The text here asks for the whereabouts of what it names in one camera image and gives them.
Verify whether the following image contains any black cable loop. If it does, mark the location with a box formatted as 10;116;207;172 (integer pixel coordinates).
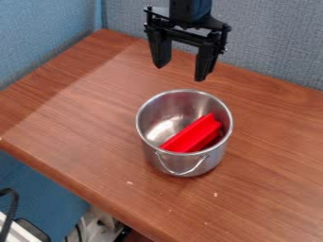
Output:
0;187;20;242

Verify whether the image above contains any red block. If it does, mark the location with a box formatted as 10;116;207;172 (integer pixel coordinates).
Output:
160;113;222;153

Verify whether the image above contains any white grey device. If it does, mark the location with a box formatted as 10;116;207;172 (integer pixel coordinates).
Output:
0;212;46;242

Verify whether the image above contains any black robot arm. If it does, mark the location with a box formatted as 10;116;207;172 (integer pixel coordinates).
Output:
144;0;232;81

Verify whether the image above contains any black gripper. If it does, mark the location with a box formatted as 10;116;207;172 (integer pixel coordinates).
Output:
144;5;232;81

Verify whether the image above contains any metal pot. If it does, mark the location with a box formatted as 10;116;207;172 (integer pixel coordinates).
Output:
135;89;234;177

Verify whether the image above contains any white plastic bag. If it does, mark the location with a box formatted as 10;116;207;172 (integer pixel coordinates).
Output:
63;206;126;242

